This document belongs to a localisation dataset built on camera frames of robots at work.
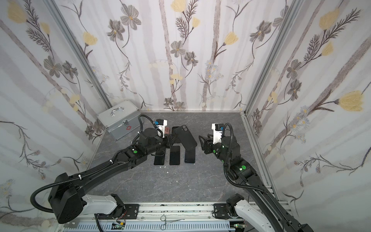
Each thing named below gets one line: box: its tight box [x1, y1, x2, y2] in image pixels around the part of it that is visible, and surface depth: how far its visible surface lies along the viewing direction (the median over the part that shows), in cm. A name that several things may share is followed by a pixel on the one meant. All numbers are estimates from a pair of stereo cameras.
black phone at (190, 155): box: [184, 146, 196, 164], surface depth 97 cm
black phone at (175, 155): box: [169, 145, 181, 166], surface depth 95 cm
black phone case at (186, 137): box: [174, 124, 198, 151], surface depth 77 cm
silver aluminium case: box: [97, 100, 142, 142], surface depth 101 cm
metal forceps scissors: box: [159, 215, 186, 231], surface depth 73 cm
